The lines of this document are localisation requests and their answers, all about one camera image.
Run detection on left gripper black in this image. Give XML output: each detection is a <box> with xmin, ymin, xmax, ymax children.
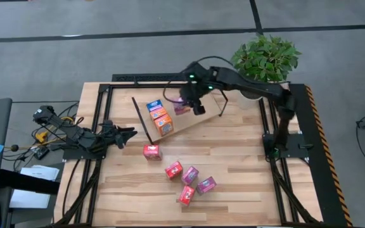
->
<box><xmin>101</xmin><ymin>125</ymin><xmax>138</xmax><ymax>149</ymax></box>

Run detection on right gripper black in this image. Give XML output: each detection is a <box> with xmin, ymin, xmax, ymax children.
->
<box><xmin>179</xmin><ymin>80</ymin><xmax>209</xmax><ymax>116</ymax></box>

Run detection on purple Raisin Bran cereal box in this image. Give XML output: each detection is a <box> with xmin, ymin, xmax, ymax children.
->
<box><xmin>172</xmin><ymin>97</ymin><xmax>192</xmax><ymax>117</ymax></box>
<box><xmin>181</xmin><ymin>165</ymin><xmax>200</xmax><ymax>186</ymax></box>
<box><xmin>196</xmin><ymin>176</ymin><xmax>217</xmax><ymax>195</ymax></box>

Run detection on red Froot Loops cereal box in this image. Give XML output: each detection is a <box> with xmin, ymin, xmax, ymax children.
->
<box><xmin>143</xmin><ymin>144</ymin><xmax>163</xmax><ymax>162</ymax></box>
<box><xmin>177</xmin><ymin>185</ymin><xmax>196</xmax><ymax>206</ymax></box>
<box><xmin>164</xmin><ymin>160</ymin><xmax>184</xmax><ymax>181</ymax></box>

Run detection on orange Mini-Wheats cereal box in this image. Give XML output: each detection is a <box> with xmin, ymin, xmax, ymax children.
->
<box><xmin>150</xmin><ymin>106</ymin><xmax>168</xmax><ymax>120</ymax></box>
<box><xmin>153</xmin><ymin>113</ymin><xmax>174</xmax><ymax>137</ymax></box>

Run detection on blue Frosted Flakes cereal box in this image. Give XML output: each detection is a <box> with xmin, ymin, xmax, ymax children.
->
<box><xmin>146</xmin><ymin>99</ymin><xmax>164</xmax><ymax>112</ymax></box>

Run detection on black perforated strip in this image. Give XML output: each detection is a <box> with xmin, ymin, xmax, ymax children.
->
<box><xmin>112</xmin><ymin>72</ymin><xmax>189</xmax><ymax>82</ymax></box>

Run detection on white plant pot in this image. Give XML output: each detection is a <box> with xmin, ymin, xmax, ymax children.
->
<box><xmin>236</xmin><ymin>90</ymin><xmax>264</xmax><ymax>110</ymax></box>

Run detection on yellow connector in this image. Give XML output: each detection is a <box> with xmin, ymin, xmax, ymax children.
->
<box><xmin>35</xmin><ymin>131</ymin><xmax>49</xmax><ymax>143</ymax></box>

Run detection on green leafy plant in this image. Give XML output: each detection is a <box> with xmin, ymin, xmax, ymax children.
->
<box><xmin>229</xmin><ymin>33</ymin><xmax>302</xmax><ymax>84</ymax></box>

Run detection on black power adapter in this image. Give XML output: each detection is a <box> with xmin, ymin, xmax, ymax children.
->
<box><xmin>33</xmin><ymin>147</ymin><xmax>50</xmax><ymax>160</ymax></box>

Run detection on white paper sheets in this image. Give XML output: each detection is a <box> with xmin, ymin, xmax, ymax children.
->
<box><xmin>10</xmin><ymin>164</ymin><xmax>60</xmax><ymax>209</ymax></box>

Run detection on black flat bar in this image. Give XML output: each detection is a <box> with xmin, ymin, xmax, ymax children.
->
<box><xmin>0</xmin><ymin>169</ymin><xmax>60</xmax><ymax>194</ymax></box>

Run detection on black panel yellow hazard stripes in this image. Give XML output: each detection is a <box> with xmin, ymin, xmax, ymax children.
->
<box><xmin>288</xmin><ymin>82</ymin><xmax>354</xmax><ymax>228</ymax></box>

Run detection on wooden tray with wire frame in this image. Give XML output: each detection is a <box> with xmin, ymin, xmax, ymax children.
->
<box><xmin>131</xmin><ymin>68</ymin><xmax>239</xmax><ymax>146</ymax></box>

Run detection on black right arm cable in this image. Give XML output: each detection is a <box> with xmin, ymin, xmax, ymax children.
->
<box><xmin>162</xmin><ymin>56</ymin><xmax>234</xmax><ymax>105</ymax></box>

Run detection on black aluminium table frame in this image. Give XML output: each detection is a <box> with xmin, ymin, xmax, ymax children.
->
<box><xmin>52</xmin><ymin>81</ymin><xmax>324</xmax><ymax>228</ymax></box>

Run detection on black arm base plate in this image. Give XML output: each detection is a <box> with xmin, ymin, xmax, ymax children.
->
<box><xmin>262</xmin><ymin>132</ymin><xmax>310</xmax><ymax>159</ymax></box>
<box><xmin>62</xmin><ymin>147</ymin><xmax>107</xmax><ymax>160</ymax></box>

